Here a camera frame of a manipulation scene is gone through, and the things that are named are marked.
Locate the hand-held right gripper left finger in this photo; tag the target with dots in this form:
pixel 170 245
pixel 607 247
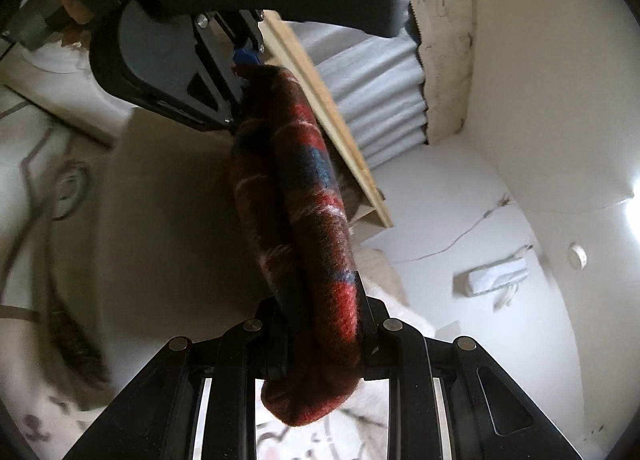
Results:
pixel 235 365

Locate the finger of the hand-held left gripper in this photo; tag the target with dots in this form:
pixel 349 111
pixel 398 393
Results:
pixel 246 57
pixel 220 99

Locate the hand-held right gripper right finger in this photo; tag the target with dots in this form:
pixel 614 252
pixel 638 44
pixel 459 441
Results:
pixel 410 365

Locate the red plaid scarf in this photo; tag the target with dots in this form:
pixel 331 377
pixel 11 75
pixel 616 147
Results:
pixel 310 240

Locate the stack of beige folded clothes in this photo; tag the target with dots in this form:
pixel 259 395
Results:
pixel 165 220

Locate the person's left hand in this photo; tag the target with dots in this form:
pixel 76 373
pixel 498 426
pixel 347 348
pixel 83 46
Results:
pixel 77 9

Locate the wooden bedside shelf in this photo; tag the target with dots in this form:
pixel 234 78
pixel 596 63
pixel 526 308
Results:
pixel 325 104

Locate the white folded sheet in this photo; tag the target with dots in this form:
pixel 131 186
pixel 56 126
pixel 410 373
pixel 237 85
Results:
pixel 50 79

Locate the grey curtain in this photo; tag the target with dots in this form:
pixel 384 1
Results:
pixel 375 99

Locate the beige curtain valance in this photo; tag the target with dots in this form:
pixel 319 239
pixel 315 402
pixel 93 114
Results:
pixel 445 39

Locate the round ceiling smoke detector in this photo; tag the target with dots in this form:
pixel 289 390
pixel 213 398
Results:
pixel 578 255

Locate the long ceiling light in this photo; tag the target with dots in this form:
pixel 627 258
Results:
pixel 634 220

